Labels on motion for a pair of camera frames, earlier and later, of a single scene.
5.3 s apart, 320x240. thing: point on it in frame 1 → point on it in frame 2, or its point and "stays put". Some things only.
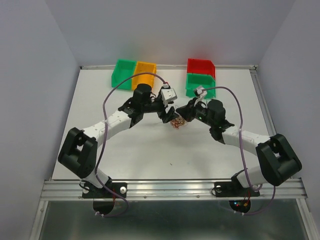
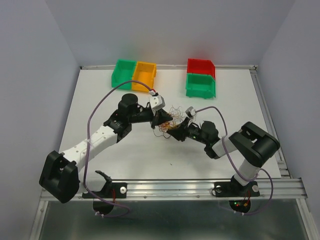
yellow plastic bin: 141,67 stays put
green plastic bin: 207,82 stays put
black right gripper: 190,107 → 180,133
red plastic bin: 202,66 stays put
